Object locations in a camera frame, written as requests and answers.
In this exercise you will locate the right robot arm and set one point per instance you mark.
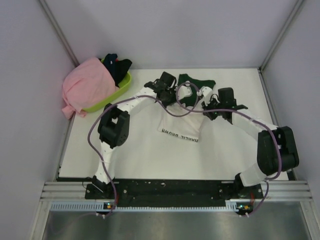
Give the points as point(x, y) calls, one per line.
point(276, 146)

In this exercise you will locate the right aluminium corner post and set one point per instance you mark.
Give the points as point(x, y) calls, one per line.
point(297, 8)

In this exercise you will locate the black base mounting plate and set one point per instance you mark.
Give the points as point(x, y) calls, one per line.
point(170, 193)

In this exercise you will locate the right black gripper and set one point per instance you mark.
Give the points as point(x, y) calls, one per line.
point(213, 100)

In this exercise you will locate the white and green t shirt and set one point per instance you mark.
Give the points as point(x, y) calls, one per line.
point(179, 122)

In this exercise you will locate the left aluminium corner post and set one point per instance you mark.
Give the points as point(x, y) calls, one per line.
point(58, 31)

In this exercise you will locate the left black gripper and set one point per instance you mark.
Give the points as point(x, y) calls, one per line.
point(173, 90)

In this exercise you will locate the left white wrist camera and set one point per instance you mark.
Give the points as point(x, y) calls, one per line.
point(184, 92)

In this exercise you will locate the lime green plastic basket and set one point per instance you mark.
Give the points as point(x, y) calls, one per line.
point(119, 91)

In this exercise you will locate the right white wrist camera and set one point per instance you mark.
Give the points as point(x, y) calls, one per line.
point(205, 95)

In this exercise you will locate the black t shirt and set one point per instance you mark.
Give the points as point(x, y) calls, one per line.
point(121, 68)

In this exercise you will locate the navy blue t shirt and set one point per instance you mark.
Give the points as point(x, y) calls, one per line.
point(110, 62)

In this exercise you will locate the aluminium corner post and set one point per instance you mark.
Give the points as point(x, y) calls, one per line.
point(58, 31)
point(297, 8)

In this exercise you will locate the grey slotted cable duct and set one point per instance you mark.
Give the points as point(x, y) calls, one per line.
point(68, 206)

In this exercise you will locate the aluminium frame rail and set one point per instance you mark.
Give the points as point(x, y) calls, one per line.
point(279, 191)

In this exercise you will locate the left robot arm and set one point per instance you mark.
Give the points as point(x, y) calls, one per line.
point(111, 129)

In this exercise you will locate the right aluminium table edge rail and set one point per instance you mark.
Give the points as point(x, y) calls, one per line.
point(290, 173)

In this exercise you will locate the pink t shirt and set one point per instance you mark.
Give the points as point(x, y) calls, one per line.
point(85, 86)

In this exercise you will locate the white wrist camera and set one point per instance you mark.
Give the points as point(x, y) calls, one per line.
point(205, 95)
point(184, 92)

